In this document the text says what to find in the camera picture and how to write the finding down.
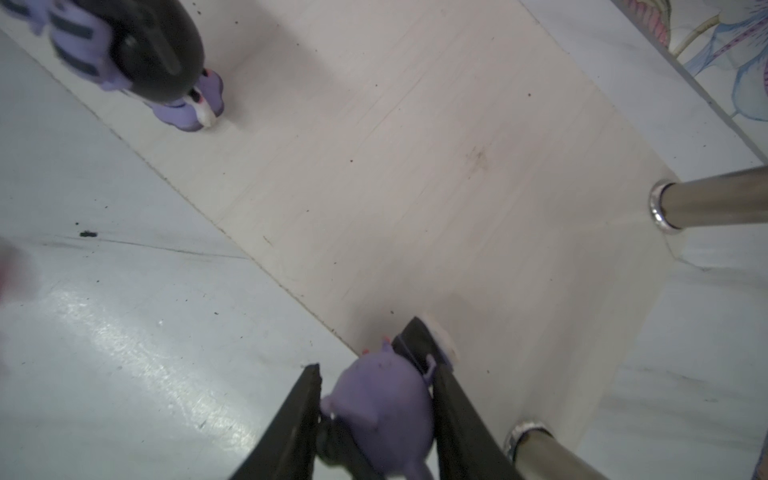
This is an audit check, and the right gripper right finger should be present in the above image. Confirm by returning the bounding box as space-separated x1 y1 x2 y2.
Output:
432 364 522 480

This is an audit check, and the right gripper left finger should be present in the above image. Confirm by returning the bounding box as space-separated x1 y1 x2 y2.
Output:
231 364 322 480

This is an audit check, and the purple Kuromi figure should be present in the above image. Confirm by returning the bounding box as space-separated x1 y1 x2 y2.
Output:
317 317 455 479

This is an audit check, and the white two-tier shelf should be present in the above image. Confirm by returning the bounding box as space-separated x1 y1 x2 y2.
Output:
1 1 767 479

